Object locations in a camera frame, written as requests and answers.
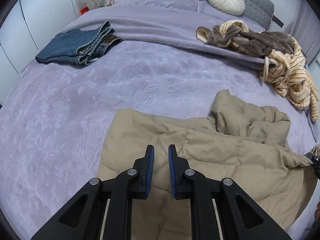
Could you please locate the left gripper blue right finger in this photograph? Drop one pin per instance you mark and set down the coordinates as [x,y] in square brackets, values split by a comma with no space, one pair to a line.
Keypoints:
[177,166]

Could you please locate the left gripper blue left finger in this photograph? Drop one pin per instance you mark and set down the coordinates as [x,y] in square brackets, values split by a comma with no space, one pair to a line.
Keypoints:
[144,168]

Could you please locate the beige puffer jacket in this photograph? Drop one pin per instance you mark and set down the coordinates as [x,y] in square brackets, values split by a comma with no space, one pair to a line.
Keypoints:
[238,140]

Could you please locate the brown cream striped fleece garment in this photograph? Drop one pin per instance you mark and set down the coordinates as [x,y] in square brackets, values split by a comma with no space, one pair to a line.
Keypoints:
[284,61]

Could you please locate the purple bed blanket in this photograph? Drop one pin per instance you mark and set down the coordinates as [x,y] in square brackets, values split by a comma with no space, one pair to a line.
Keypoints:
[55,121]

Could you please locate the folded blue jeans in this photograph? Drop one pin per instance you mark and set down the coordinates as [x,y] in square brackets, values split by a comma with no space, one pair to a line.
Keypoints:
[79,48]

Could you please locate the round cream cushion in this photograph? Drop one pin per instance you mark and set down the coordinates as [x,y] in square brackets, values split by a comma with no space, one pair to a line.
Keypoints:
[232,7]

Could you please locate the white wardrobe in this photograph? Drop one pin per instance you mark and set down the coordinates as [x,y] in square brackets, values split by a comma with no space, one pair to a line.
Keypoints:
[26,30]

